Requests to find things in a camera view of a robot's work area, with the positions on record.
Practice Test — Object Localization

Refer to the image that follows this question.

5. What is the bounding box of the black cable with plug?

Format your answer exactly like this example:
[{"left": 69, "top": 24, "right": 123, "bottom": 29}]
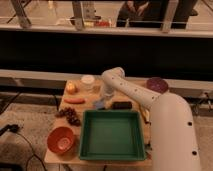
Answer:
[{"left": 0, "top": 123, "right": 48, "bottom": 171}]

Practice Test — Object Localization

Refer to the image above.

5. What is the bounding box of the blue sponge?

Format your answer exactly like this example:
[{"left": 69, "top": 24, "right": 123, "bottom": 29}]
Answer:
[{"left": 93, "top": 100, "right": 105, "bottom": 110}]

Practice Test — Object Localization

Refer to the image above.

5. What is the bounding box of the white cup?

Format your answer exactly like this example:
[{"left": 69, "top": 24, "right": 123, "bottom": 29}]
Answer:
[{"left": 81, "top": 75, "right": 95, "bottom": 90}]

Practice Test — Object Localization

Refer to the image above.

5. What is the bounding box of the orange bowl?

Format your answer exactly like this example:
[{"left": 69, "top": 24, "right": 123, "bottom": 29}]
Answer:
[{"left": 47, "top": 127, "right": 75, "bottom": 155}]

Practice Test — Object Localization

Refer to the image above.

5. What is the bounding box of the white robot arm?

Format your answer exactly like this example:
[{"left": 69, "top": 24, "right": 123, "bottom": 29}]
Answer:
[{"left": 101, "top": 67, "right": 202, "bottom": 171}]

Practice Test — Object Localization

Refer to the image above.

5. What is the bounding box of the banana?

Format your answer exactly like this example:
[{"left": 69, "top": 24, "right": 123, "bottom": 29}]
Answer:
[{"left": 141, "top": 107, "right": 150, "bottom": 123}]

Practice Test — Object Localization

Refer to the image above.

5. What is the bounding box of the dark grape bunch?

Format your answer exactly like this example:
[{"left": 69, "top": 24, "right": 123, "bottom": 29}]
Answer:
[{"left": 55, "top": 107, "right": 81, "bottom": 126}]

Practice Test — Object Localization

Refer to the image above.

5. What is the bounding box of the black rectangular block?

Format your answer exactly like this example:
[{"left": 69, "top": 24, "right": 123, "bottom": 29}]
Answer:
[{"left": 111, "top": 101, "right": 132, "bottom": 110}]

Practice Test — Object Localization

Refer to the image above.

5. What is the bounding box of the person in background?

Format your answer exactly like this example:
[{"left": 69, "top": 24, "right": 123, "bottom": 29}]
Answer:
[{"left": 116, "top": 0, "right": 158, "bottom": 27}]

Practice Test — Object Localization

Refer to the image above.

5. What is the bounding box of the green plastic tray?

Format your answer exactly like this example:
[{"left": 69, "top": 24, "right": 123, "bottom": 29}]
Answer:
[{"left": 79, "top": 110, "right": 146, "bottom": 161}]

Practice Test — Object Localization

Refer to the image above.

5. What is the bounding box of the orange sausage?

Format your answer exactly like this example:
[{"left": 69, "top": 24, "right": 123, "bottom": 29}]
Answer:
[{"left": 64, "top": 98, "right": 85, "bottom": 104}]

